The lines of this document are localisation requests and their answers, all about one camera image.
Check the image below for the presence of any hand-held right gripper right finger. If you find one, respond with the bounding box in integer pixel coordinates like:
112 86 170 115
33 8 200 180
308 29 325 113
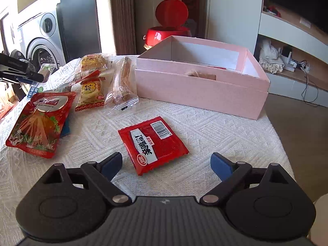
200 152 289 207

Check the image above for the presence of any yellow and red snack packet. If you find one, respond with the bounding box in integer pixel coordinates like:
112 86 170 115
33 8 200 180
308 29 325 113
75 77 107 112

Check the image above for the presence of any long clear snack packet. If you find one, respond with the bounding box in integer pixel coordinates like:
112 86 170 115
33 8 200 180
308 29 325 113
105 56 139 111

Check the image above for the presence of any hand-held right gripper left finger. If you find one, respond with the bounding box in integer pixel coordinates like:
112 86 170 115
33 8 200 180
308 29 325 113
42 152 132 207

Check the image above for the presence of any white washing machine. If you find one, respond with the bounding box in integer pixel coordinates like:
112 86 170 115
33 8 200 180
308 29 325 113
24 37 67 70

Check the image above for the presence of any beige round object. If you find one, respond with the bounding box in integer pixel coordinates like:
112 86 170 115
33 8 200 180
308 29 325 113
308 194 328 246

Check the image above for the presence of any red trash can with lid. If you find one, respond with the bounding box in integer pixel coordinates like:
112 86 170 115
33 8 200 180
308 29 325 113
143 0 192 50

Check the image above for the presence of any black cable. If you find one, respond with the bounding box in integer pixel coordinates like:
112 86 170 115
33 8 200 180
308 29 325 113
301 64 320 106

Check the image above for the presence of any dark grey door panel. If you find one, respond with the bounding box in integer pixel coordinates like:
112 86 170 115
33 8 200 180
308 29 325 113
56 0 102 62

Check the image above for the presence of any blue snack packet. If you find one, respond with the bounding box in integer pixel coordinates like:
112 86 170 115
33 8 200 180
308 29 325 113
60 118 71 137

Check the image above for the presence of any pink cardboard box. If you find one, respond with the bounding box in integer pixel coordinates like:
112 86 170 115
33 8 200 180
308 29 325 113
134 35 271 120

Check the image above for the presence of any beige curtain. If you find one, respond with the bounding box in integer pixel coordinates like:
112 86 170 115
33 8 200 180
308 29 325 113
110 0 137 56

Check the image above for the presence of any white towel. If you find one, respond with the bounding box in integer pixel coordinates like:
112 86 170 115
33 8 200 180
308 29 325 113
259 40 285 74

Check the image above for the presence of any small red snack packet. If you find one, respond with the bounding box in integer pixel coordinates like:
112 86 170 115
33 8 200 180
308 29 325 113
118 116 189 176

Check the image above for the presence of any white dryer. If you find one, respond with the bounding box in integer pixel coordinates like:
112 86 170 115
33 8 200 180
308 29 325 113
17 6 61 47

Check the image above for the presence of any white textured tablecloth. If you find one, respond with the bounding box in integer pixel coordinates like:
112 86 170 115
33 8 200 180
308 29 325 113
0 55 295 237

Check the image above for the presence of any white power strip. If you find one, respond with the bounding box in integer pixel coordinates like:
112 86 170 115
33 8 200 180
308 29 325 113
285 56 312 73

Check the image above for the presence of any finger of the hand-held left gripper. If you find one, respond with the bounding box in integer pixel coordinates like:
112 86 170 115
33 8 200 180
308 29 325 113
0 72 44 84
0 53 35 73

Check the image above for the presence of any clear yellow bread packet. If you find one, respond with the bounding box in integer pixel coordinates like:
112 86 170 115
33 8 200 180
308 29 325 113
68 53 114 87

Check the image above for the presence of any green snack packet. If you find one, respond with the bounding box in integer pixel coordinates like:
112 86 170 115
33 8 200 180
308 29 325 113
38 64 56 83

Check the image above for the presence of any white television cabinet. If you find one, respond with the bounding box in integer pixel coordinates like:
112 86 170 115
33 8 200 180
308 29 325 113
256 5 328 93

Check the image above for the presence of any large red snack packet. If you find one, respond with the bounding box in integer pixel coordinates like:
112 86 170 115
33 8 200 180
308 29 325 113
6 91 77 159

